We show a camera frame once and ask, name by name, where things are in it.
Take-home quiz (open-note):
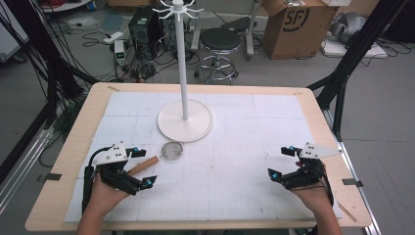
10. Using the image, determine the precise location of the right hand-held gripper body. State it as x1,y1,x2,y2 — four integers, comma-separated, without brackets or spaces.
281,142,344,191

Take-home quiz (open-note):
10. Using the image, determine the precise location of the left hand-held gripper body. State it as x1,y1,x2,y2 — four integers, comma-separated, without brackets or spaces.
92,141,145,197

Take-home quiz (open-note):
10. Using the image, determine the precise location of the mesh strainer with wooden handle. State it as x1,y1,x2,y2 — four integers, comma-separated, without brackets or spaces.
126,140,184,176

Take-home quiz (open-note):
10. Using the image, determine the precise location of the person's left hand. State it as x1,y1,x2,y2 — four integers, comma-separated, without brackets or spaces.
85,171,131,218

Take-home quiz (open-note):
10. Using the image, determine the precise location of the person's right hand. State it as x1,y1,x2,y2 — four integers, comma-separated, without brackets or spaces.
291,160,335,217

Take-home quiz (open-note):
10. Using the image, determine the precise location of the white gridded mat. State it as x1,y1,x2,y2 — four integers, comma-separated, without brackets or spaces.
64,91,344,224

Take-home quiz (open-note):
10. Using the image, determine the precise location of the grey tape strip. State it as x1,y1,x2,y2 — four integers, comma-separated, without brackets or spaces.
36,172,63,183
342,178,364,189

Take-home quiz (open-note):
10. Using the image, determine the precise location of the thin wooden stick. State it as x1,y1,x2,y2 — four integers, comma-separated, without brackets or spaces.
336,201,358,223

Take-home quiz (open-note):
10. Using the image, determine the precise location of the white hook stand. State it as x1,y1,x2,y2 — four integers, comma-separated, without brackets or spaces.
152,0,214,144

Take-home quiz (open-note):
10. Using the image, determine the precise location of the black metal stand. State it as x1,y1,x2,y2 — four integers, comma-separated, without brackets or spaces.
306,0,410,143
0,0,100,131

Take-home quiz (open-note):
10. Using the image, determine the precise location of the white device with green display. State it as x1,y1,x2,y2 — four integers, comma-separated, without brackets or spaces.
113,39,127,67

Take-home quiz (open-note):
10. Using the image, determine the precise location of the flat white board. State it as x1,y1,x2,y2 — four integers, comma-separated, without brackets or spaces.
320,38,390,60

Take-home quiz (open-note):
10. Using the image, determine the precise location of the white power strip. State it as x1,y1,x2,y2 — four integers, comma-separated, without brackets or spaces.
103,30,125,45

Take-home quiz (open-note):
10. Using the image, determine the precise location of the brown cardboard box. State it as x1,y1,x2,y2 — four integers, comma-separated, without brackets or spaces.
261,0,341,61

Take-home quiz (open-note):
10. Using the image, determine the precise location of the black computer tower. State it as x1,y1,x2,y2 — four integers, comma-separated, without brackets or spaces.
127,6,166,61

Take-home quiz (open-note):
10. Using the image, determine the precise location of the white metal stand leg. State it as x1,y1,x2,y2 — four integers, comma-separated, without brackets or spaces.
245,0,262,62

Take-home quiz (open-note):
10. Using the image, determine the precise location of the grey bag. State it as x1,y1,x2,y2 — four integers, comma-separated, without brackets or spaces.
328,11,369,45

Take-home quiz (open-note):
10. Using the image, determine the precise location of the black round stool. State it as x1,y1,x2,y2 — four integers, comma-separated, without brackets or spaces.
194,26,243,86

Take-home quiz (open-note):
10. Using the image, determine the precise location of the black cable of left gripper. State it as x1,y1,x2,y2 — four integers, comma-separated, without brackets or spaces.
81,146,114,214

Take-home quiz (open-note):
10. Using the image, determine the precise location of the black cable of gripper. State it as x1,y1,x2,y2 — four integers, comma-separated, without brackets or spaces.
288,161,335,208
81,146,114,214

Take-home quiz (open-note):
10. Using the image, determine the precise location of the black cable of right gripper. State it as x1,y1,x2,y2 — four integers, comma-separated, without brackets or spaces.
288,161,335,208

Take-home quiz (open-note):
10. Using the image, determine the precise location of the aluminium rail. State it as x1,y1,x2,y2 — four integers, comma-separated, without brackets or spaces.
0,125,56,214
321,109,383,235

